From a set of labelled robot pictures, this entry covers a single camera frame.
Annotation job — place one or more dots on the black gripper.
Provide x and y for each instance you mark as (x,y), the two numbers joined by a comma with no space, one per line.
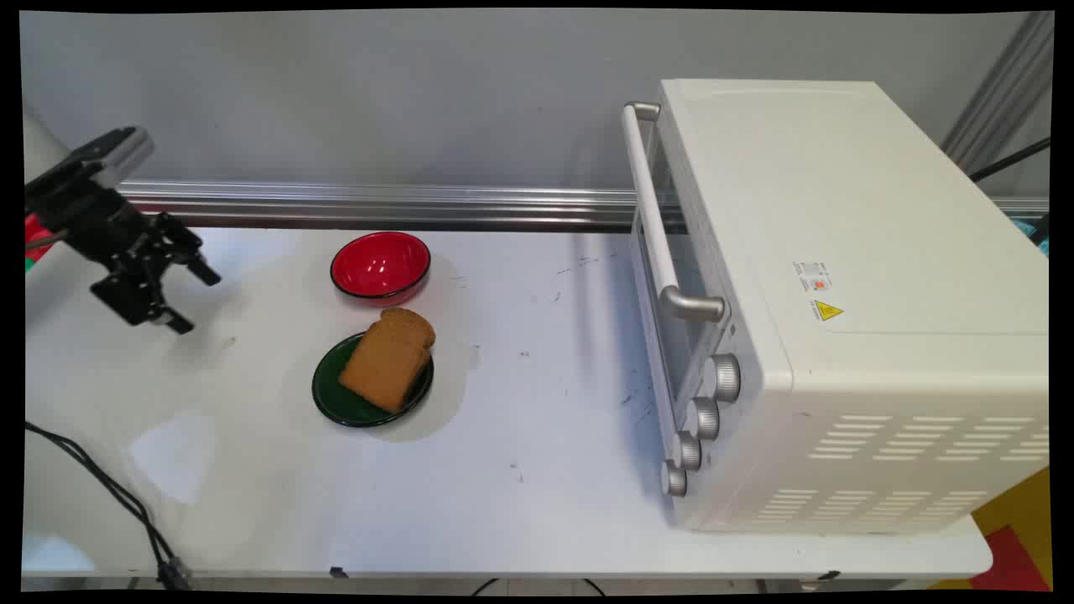
(94,220)

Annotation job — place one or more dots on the red object behind arm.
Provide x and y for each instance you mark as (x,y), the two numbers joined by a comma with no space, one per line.
(35,231)

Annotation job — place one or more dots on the dark green plate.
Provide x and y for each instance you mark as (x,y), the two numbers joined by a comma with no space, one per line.
(336,394)

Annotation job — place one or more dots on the red bowl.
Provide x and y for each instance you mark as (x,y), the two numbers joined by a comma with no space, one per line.
(379,265)

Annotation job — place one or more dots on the brown bread slice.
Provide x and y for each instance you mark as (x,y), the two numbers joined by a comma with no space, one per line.
(388,361)

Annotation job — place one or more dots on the silver oven knob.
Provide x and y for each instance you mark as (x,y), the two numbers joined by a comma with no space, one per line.
(674,479)
(705,418)
(687,450)
(723,377)

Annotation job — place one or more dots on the white toaster oven body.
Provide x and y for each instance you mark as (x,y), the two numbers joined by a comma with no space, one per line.
(839,252)

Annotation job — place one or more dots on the yellow foam floor mat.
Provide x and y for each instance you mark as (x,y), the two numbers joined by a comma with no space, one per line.
(1019,503)

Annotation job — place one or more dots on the red foam floor mat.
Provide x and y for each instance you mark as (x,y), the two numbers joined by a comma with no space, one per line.
(1015,562)

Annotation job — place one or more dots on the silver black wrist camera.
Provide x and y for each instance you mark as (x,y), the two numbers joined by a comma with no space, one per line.
(117,153)

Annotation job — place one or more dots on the aluminium table rail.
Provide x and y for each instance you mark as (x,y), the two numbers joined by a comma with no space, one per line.
(377,204)

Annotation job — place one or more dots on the aluminium frame post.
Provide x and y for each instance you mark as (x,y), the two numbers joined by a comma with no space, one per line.
(1003,88)

